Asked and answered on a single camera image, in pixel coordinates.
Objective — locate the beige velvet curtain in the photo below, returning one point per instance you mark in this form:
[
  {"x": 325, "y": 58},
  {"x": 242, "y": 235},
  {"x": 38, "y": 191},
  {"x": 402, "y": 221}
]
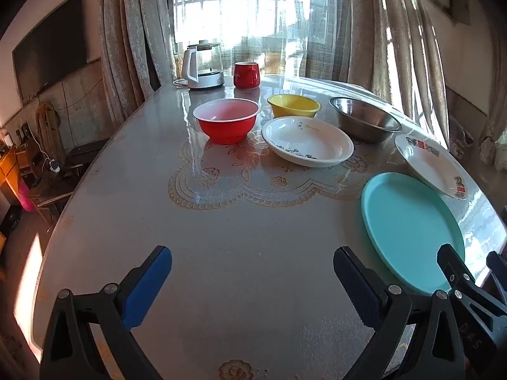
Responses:
[
  {"x": 368, "y": 27},
  {"x": 497, "y": 107},
  {"x": 126, "y": 47}
]

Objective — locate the white rose pattern plate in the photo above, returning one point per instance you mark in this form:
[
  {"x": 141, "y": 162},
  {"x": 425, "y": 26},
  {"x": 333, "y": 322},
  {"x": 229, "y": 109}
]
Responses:
[{"x": 309, "y": 142}]

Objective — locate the teal plastic plate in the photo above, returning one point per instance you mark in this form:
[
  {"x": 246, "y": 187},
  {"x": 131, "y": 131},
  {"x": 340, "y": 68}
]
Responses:
[{"x": 404, "y": 225}]

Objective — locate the orange wooden cabinet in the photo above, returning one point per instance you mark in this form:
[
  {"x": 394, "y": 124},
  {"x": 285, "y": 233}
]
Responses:
[{"x": 10, "y": 170}]

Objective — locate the gold lace table mat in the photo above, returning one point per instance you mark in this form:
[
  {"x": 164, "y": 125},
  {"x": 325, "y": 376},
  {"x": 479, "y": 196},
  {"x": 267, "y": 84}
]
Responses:
[{"x": 237, "y": 182}]

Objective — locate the red plastic bowl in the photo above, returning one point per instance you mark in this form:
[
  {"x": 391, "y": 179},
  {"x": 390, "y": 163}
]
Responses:
[{"x": 225, "y": 130}]

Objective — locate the red mug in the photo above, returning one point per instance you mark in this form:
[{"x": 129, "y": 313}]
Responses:
[{"x": 246, "y": 76}]

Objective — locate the barred window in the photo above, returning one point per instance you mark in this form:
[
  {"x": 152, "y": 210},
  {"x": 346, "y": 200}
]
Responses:
[{"x": 198, "y": 19}]

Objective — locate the black wall television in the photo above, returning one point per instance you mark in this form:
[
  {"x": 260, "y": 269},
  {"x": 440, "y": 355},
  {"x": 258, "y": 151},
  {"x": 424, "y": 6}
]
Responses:
[{"x": 51, "y": 55}]

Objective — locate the stainless steel bowl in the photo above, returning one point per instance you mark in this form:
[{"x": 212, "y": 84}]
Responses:
[{"x": 364, "y": 120}]

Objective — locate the dark low stand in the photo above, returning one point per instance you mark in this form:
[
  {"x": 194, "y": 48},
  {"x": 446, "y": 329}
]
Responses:
[{"x": 75, "y": 158}]

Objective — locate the yellow plastic bowl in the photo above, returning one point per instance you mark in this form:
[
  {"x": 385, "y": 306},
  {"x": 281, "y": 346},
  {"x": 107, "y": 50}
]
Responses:
[{"x": 293, "y": 109}]

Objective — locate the white plate with red print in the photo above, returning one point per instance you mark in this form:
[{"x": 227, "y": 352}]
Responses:
[{"x": 427, "y": 162}]

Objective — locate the white glass electric kettle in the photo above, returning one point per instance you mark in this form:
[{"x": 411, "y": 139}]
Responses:
[{"x": 202, "y": 81}]

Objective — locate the sheer net curtain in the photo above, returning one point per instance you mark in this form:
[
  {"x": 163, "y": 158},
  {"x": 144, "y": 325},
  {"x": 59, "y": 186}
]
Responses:
[{"x": 317, "y": 59}]

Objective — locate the grey wall box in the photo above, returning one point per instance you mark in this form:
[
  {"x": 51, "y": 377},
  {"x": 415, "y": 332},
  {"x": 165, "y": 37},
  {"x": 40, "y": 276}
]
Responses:
[{"x": 455, "y": 4}]

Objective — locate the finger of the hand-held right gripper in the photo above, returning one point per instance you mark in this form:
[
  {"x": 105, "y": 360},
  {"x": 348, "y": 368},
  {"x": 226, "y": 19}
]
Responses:
[
  {"x": 451, "y": 261},
  {"x": 497, "y": 263}
]

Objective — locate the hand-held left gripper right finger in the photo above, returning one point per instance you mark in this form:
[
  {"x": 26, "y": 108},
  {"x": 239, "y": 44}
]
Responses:
[{"x": 356, "y": 285}]

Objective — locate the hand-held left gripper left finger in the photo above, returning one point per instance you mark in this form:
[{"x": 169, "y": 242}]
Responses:
[{"x": 146, "y": 285}]

